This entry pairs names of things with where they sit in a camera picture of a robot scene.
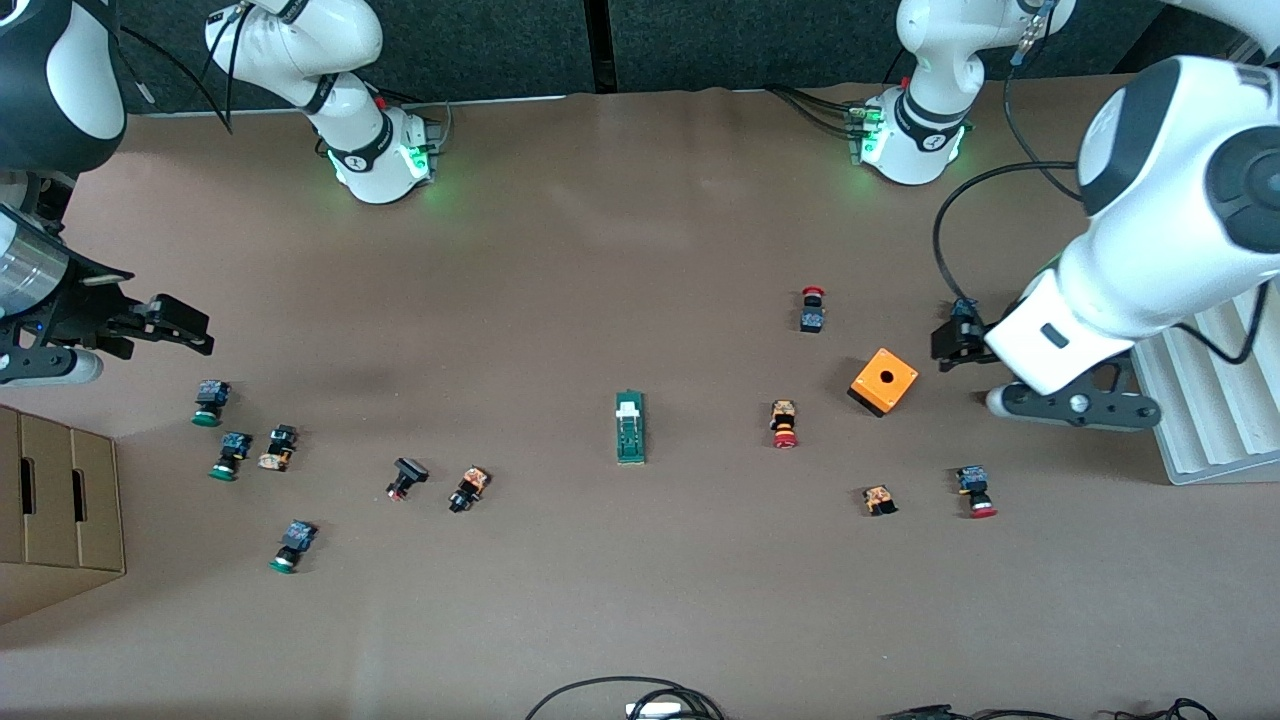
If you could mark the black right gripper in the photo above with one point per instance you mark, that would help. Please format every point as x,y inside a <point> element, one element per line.
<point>88,306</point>

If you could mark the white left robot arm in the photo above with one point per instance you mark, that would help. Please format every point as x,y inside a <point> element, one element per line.
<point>1150,250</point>

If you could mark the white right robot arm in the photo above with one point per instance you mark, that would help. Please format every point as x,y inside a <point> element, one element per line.
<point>340,60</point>

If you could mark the red pushbutton blue contact block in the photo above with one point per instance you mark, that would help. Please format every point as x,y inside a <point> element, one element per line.
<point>972,482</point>
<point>964,306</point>

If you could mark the green pushbutton blue contact block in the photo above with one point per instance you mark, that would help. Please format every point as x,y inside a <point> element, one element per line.
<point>234,448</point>
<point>212,395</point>
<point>297,538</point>

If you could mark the red mushroom button black block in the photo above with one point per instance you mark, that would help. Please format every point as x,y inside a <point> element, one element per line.
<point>812,318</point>

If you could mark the black selector orange contact block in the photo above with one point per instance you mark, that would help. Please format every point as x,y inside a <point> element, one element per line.
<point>278,448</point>

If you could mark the red yellow emergency stop button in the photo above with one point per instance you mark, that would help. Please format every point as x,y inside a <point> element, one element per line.
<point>784,418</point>

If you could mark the brown cardboard box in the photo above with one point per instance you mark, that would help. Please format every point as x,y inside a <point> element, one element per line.
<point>60,520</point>

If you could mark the grey ribbed plastic tray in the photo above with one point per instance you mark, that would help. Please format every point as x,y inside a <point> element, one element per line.
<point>1220,430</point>

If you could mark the black flat button red block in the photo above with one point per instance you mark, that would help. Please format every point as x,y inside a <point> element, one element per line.
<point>408,472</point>

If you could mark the black pushbutton orange contact block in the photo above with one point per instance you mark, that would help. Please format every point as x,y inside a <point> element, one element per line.
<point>470,487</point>

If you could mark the white plug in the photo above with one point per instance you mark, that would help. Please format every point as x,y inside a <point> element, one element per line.
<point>655,711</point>

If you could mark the orange button enclosure box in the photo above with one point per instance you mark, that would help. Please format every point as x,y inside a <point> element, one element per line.
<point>895,390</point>

